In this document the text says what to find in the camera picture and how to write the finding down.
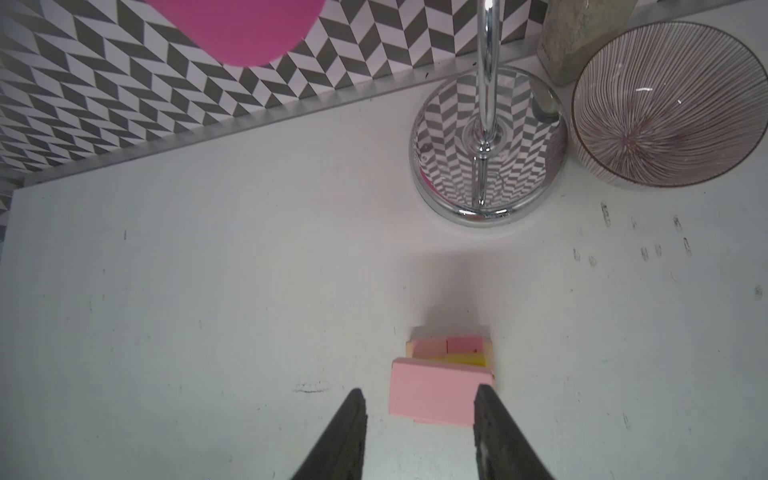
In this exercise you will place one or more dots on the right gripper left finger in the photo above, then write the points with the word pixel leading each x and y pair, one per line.
pixel 339 452

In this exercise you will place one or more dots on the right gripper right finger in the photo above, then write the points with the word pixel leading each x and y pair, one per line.
pixel 502 450

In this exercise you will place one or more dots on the pink block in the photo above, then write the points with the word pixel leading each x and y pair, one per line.
pixel 465 345
pixel 435 392
pixel 427 348

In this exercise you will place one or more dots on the natural wood block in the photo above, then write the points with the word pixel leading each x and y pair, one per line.
pixel 488 352

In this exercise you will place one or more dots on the yellow cube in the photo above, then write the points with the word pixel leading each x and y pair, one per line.
pixel 471 359

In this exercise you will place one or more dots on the chrome glass holder stand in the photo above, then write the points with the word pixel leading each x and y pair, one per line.
pixel 486 147

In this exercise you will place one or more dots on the pink striped bowl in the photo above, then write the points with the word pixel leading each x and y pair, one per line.
pixel 668 105

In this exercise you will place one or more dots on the spice jar black lid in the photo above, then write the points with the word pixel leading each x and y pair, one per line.
pixel 574 30

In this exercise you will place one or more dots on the pink plastic wine glass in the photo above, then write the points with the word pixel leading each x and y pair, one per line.
pixel 242 33

